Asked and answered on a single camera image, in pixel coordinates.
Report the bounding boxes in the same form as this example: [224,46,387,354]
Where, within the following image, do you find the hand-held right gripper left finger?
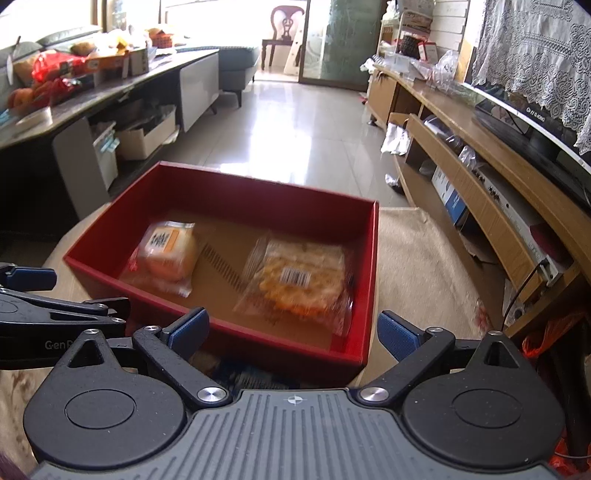
[55,307,232,409]

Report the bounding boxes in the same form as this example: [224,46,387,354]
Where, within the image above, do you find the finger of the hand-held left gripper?
[0,262,57,292]
[0,292,131,329]

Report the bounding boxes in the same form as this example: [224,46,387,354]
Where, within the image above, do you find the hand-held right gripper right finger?
[355,310,536,409]

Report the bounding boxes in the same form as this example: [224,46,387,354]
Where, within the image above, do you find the red cardboard box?
[63,161,380,386]

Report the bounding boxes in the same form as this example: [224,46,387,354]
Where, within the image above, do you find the beige patterned tablecloth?
[0,203,492,480]

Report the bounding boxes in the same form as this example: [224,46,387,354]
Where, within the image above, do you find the bread packet with orange label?
[121,220,199,298]

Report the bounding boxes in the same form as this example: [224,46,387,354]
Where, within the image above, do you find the clear waffle packet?
[233,234,356,337]

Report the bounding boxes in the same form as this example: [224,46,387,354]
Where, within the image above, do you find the slim white box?
[90,122,121,190]

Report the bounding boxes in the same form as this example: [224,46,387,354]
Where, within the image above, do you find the blue and white box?
[431,166,470,227]

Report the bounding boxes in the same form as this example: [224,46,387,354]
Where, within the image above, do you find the orange plastic bag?
[522,313,591,357]

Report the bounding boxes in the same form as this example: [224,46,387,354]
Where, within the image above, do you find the long white device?
[473,164,573,282]

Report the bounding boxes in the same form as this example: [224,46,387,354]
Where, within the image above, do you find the orange fruit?
[7,88,36,110]

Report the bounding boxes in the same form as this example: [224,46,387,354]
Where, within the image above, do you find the white storage box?
[115,110,179,161]

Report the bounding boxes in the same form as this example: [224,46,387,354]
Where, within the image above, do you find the dark coffee table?
[0,48,220,222]

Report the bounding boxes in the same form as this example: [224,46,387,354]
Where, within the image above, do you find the white plastic wrapper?
[380,123,413,156]

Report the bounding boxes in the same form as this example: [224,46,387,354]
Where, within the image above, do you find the red plastic bag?
[549,436,591,480]
[31,51,89,85]

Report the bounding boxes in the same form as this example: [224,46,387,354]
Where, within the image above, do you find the open cardboard box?
[88,45,149,77]

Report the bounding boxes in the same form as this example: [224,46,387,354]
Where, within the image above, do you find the wooden tv stand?
[367,65,591,337]

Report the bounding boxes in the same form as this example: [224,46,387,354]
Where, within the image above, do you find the black television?
[464,82,591,208]

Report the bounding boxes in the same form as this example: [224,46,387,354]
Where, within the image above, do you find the grey sofa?
[0,25,260,108]

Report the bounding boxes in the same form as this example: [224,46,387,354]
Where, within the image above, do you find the clear plastic bags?
[431,48,463,89]

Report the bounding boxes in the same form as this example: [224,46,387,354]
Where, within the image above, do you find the glass sliding door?
[298,0,387,91]

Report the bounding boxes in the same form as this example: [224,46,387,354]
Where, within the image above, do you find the white lace cloth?
[471,0,591,155]

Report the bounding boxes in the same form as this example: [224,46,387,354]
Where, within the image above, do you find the dark wooden chair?
[261,6,305,71]

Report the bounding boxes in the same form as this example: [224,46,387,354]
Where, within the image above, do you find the black cable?
[503,260,551,328]

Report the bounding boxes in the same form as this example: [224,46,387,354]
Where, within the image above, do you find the white wire rack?
[376,0,435,71]

